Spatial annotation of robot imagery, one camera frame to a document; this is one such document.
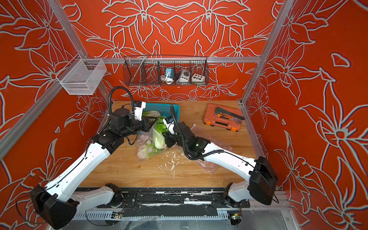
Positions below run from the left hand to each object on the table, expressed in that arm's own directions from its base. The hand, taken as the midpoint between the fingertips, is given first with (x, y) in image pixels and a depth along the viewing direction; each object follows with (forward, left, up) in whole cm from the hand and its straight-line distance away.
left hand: (157, 117), depth 70 cm
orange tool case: (+22, -40, -23) cm, 51 cm away
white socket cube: (+37, -20, -1) cm, 42 cm away
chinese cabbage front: (-4, -2, -3) cm, 6 cm away
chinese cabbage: (-9, +6, -20) cm, 23 cm away
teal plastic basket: (+27, +3, -24) cm, 37 cm away
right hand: (-5, -1, -7) cm, 9 cm away
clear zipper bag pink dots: (-6, +8, -12) cm, 16 cm away
